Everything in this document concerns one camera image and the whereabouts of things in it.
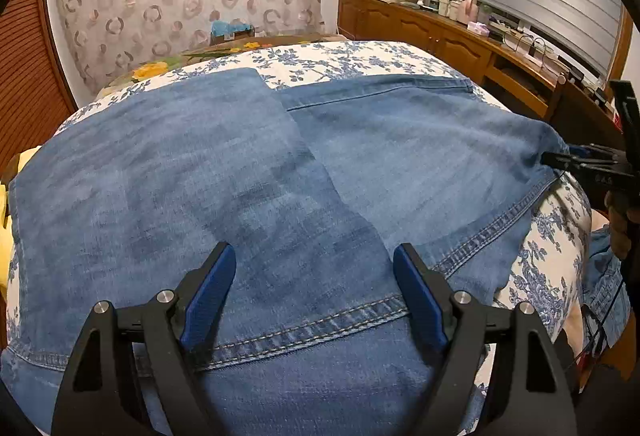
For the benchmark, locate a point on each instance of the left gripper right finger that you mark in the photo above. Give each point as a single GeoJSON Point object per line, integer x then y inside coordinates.
{"type": "Point", "coordinates": [527, 393]}

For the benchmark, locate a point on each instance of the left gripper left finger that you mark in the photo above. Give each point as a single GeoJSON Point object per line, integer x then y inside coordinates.
{"type": "Point", "coordinates": [101, 392]}

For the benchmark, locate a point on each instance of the blue denim jeans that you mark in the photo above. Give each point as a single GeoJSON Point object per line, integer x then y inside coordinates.
{"type": "Point", "coordinates": [250, 240]}

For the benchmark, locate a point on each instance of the person right hand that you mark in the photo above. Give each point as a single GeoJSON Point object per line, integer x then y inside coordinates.
{"type": "Point", "coordinates": [620, 221]}

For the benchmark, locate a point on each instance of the wooden sideboard cabinet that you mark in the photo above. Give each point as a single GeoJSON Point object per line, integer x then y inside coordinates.
{"type": "Point", "coordinates": [518, 83]}

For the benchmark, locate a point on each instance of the white blue floral quilt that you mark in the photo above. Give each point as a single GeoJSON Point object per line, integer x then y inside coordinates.
{"type": "Point", "coordinates": [350, 61]}

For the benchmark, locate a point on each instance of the yellow plush toy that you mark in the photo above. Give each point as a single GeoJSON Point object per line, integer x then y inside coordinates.
{"type": "Point", "coordinates": [16, 164]}

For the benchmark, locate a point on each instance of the pink bottle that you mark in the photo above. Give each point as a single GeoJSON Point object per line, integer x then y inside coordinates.
{"type": "Point", "coordinates": [468, 11]}

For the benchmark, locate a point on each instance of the brown louvered wardrobe door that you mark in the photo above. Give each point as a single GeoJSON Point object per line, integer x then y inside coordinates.
{"type": "Point", "coordinates": [35, 97]}

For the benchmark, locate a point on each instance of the cardboard box with blue cloth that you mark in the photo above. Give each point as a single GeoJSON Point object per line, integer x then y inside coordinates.
{"type": "Point", "coordinates": [223, 32]}

